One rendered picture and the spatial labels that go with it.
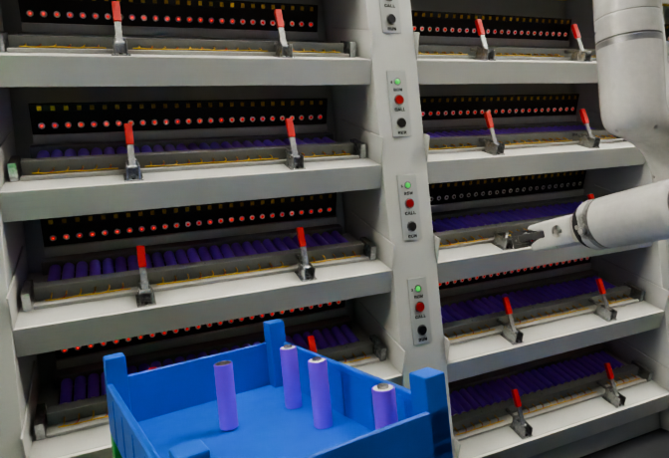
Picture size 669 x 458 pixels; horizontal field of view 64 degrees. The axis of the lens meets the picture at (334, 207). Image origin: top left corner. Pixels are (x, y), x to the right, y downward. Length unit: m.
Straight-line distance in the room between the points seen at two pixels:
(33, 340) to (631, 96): 0.93
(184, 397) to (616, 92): 0.72
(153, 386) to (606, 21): 0.79
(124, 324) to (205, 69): 0.42
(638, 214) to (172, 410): 0.67
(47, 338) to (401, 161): 0.64
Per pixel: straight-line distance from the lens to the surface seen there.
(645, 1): 0.93
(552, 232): 0.98
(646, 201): 0.87
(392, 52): 1.04
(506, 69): 1.19
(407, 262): 1.00
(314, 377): 0.52
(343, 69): 0.99
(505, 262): 1.14
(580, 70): 1.33
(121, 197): 0.87
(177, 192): 0.88
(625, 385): 1.49
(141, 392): 0.63
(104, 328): 0.88
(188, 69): 0.91
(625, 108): 0.90
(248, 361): 0.66
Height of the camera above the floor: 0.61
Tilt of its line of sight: level
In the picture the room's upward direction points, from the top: 6 degrees counter-clockwise
